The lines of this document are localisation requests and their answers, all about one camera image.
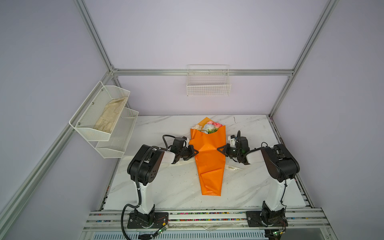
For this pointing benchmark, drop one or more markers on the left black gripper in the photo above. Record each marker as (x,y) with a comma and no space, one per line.
(191,152)

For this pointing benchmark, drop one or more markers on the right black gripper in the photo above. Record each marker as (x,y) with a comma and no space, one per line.
(226,152)

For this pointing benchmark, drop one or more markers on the orange wrapping paper sheet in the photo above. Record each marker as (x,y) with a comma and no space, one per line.
(210,163)

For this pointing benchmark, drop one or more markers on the white fake rose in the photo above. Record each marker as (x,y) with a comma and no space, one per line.
(209,129)

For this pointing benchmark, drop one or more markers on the cream fake rose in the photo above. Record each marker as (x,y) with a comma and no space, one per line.
(197,127)

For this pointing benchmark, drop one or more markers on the pink fake rose spray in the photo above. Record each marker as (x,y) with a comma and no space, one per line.
(216,125)

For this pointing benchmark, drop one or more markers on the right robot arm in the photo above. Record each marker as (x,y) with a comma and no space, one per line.
(280,164)

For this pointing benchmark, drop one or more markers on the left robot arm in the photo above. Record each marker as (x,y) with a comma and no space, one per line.
(145,165)

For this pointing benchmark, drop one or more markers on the lower white mesh shelf basket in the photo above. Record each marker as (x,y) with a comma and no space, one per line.
(121,135)

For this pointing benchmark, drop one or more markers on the white mesh shelf basket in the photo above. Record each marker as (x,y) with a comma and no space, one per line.
(121,135)
(83,121)

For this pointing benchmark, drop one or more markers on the beige cloth in basket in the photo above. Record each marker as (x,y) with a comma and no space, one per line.
(110,115)

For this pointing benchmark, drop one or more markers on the upper white mesh shelf basket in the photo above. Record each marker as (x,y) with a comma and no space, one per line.
(83,121)

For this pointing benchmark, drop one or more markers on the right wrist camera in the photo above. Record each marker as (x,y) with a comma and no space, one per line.
(233,141)

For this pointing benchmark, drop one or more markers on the aluminium rail front frame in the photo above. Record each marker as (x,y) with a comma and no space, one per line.
(208,224)

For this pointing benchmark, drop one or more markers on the white wire wall basket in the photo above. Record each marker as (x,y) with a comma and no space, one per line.
(208,80)

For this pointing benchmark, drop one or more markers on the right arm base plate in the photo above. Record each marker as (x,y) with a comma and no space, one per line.
(266,218)

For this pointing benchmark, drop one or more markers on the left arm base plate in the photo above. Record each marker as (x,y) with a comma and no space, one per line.
(152,220)

